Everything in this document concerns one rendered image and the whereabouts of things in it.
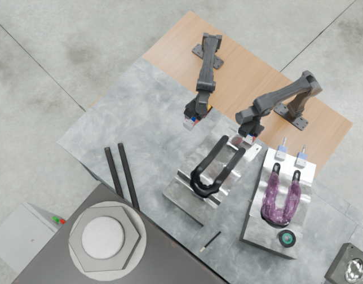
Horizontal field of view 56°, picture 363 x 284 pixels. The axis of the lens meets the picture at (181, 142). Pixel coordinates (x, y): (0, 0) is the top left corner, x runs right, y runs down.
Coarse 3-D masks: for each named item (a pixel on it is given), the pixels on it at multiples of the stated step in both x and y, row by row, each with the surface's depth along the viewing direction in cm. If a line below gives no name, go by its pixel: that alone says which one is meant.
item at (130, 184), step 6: (120, 144) 180; (120, 150) 178; (120, 156) 177; (126, 162) 174; (126, 168) 171; (126, 174) 170; (126, 180) 169; (132, 186) 166; (132, 192) 164; (132, 198) 163; (132, 204) 162
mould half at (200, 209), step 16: (224, 128) 178; (208, 144) 176; (240, 144) 176; (256, 144) 176; (192, 160) 168; (224, 160) 173; (240, 160) 173; (176, 176) 172; (208, 176) 165; (176, 192) 169; (192, 192) 169; (224, 192) 162; (192, 208) 167; (208, 208) 167
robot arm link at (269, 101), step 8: (304, 72) 148; (296, 80) 149; (304, 80) 148; (288, 88) 149; (296, 88) 148; (304, 88) 148; (312, 88) 146; (320, 88) 150; (264, 96) 150; (272, 96) 149; (280, 96) 149; (288, 96) 149; (312, 96) 157; (256, 104) 151; (264, 104) 149; (272, 104) 148
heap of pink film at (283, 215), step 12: (276, 180) 168; (264, 192) 166; (276, 192) 165; (288, 192) 167; (300, 192) 166; (264, 204) 165; (276, 204) 166; (288, 204) 165; (264, 216) 164; (276, 216) 163; (288, 216) 163
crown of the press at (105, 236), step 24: (96, 192) 53; (72, 216) 52; (96, 216) 48; (120, 216) 48; (144, 216) 52; (72, 240) 47; (96, 240) 46; (120, 240) 46; (144, 240) 50; (168, 240) 51; (48, 264) 49; (72, 264) 49; (96, 264) 46; (120, 264) 46; (144, 264) 50; (168, 264) 50; (192, 264) 50
